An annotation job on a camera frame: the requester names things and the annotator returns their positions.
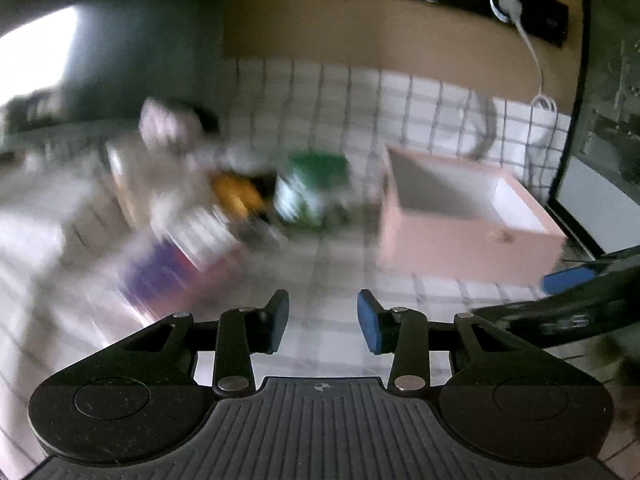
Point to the orange soft toy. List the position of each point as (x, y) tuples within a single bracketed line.
[(237, 196)]

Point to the pink storage box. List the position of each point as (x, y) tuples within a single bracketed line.
[(454, 218)]

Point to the purple white package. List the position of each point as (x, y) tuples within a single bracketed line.
[(196, 255)]

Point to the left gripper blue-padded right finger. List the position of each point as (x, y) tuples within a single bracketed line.
[(410, 337)]

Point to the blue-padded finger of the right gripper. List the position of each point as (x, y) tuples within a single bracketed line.
[(560, 281)]

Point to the green white soft item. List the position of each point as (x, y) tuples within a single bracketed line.
[(313, 191)]

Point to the pink plush toy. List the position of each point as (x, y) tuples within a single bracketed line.
[(175, 124)]

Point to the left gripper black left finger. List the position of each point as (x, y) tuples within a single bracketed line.
[(171, 346)]

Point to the black monitor screen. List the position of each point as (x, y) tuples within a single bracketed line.
[(595, 194)]

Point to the white checkered tablecloth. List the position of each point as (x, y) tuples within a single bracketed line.
[(67, 251)]

